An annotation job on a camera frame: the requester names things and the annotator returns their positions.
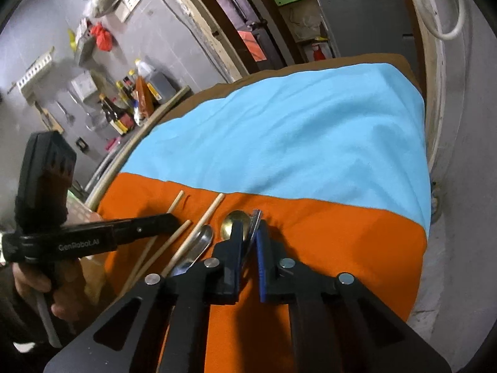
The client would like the steel table knife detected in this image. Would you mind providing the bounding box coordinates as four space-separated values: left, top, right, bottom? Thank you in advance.
168 225 214 277

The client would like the gold spoon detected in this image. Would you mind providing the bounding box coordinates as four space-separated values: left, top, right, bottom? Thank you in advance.
220 210 251 241

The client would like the steel spoon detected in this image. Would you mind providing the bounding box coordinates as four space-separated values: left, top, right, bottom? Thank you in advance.
244 210 262 260

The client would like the person's left hand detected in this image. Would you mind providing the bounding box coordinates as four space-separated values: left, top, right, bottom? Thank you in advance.
11 210 106 324

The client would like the dark sauce bottle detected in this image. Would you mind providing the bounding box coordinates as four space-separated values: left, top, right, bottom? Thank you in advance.
99 94 135 136

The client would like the striped blue orange brown cloth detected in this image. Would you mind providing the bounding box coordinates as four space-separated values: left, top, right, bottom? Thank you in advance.
98 54 449 372

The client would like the brown snack packet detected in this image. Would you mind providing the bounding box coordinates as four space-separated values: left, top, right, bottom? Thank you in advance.
135 76 155 119

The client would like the cooking oil jug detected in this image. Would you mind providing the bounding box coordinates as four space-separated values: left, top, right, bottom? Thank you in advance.
135 59 176 104

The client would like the red plastic bag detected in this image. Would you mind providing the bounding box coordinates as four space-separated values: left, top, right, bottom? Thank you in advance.
90 22 113 51

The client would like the red spray bottle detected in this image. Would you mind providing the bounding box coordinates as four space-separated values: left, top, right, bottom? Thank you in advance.
312 43 327 62

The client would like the grey cabinet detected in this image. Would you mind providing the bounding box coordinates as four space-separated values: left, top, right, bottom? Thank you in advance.
317 0 419 73

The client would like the white wall basket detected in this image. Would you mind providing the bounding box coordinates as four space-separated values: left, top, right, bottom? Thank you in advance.
16 46 55 101

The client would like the white paper box on wall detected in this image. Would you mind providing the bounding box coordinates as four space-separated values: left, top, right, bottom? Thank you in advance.
71 71 98 103

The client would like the grey wall shelf rack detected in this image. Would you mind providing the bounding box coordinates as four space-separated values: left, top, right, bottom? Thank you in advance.
74 34 96 67

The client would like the wall power socket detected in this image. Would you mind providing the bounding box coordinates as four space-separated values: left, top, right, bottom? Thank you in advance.
115 0 142 23

